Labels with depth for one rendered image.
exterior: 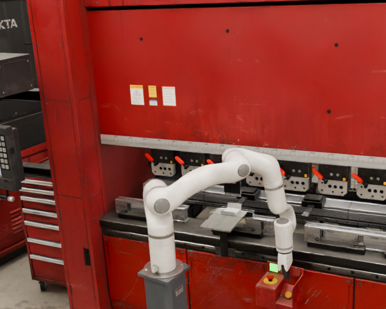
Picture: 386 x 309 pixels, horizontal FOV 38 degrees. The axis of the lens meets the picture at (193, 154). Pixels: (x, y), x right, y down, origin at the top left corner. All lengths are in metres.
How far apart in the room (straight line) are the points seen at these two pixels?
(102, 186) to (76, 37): 0.94
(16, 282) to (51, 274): 0.50
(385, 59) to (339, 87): 0.25
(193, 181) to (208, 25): 0.92
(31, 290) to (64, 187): 1.41
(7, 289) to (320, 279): 2.65
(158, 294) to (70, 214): 1.11
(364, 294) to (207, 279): 0.90
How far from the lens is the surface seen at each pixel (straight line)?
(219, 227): 3.10
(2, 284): 4.96
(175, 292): 2.71
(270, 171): 2.62
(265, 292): 3.00
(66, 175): 3.52
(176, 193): 2.50
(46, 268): 4.52
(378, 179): 2.99
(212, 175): 2.54
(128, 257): 3.64
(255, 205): 3.53
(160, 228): 2.57
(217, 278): 3.39
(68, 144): 3.44
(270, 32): 2.93
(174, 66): 3.17
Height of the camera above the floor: 2.33
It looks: 18 degrees down
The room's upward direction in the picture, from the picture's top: 3 degrees counter-clockwise
